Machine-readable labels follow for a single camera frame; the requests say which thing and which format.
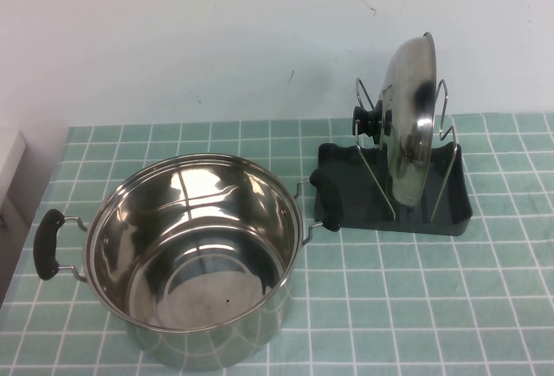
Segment stainless pot lid black knob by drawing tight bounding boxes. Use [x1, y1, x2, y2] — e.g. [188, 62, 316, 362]
[352, 31, 436, 206]

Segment green checkered tablecloth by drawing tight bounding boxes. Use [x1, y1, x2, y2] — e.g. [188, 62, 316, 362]
[0, 111, 554, 376]

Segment white grey cabinet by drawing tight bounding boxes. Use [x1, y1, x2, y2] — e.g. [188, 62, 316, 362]
[0, 128, 34, 243]

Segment stainless steel pot black handles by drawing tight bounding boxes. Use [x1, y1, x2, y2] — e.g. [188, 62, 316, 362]
[33, 153, 345, 372]

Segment wire lid rack dark tray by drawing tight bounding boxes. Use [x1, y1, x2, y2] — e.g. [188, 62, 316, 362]
[317, 76, 476, 238]

